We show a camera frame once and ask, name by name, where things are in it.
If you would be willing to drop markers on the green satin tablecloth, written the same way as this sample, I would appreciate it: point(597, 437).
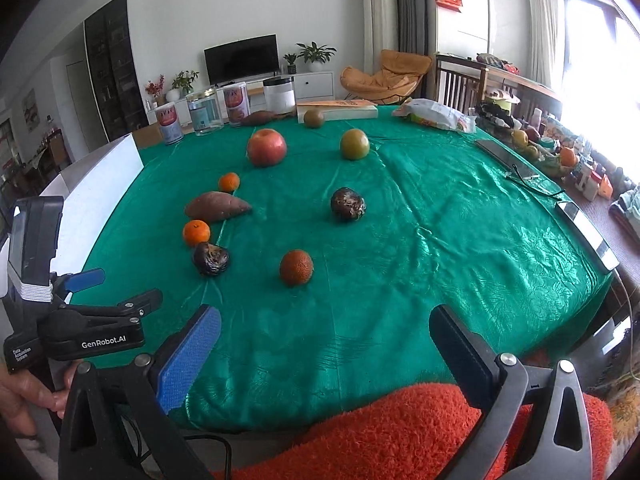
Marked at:
point(444, 225)

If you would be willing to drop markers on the white tv cabinet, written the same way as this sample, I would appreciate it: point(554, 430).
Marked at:
point(317, 86)

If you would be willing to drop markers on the orange lounge chair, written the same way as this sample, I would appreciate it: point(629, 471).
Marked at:
point(399, 76)

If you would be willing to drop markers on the dark wrinkled fruit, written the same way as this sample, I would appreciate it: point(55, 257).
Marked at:
point(210, 259)
point(348, 205)

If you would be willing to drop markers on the potted green plant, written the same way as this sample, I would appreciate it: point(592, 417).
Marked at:
point(315, 56)

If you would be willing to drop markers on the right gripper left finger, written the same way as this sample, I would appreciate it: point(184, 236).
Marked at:
point(116, 416)

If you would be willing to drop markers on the white jar black lid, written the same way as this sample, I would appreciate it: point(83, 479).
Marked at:
point(279, 95)

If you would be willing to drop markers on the white standing air conditioner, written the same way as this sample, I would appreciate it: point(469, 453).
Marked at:
point(380, 31)

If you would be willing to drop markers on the flat white orange box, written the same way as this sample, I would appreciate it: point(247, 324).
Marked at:
point(339, 109)

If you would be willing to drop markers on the plant with red flowers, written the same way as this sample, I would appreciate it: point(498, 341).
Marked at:
point(155, 89)

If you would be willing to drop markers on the small green-brown fruit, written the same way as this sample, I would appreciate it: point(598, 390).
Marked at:
point(313, 118)

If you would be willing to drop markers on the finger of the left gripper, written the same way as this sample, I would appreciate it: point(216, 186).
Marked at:
point(76, 282)
point(140, 305)

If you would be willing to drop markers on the clear glass jar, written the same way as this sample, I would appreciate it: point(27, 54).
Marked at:
point(204, 111)

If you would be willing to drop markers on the black television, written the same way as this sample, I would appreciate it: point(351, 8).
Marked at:
point(242, 58)

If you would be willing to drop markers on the orange fuzzy cloth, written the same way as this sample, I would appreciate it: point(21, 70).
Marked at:
point(409, 434)

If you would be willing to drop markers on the small orange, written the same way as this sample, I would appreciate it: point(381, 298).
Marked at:
point(229, 183)
point(195, 232)

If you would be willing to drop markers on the dark bookcase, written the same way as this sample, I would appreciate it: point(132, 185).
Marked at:
point(112, 72)

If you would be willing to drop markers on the white snack bag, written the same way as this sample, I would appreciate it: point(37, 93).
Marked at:
point(436, 115)

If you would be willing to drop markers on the red white can right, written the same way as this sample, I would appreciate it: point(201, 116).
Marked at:
point(236, 102)

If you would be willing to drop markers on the red white can left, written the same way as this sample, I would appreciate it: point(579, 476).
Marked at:
point(168, 122)

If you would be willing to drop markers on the grey curtain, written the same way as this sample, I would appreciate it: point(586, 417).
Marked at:
point(417, 26)

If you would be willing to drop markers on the red apple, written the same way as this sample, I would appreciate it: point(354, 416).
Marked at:
point(266, 147)

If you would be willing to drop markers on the green round fruit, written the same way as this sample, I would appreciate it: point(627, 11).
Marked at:
point(354, 144)

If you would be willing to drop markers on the red-orange bumpy fruit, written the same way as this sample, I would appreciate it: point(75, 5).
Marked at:
point(296, 267)

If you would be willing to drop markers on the small potted plant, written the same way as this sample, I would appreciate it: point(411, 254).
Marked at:
point(290, 62)

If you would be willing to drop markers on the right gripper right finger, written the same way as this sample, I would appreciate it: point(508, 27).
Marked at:
point(556, 442)

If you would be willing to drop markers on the red white can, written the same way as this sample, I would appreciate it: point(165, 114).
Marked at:
point(168, 122)
point(236, 102)

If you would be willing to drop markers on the brown sweet potato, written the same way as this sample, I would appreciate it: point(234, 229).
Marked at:
point(215, 206)

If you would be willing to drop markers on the wooden chair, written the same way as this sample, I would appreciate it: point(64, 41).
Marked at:
point(459, 83)

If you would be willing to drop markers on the left hand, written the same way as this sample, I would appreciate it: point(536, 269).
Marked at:
point(21, 389)

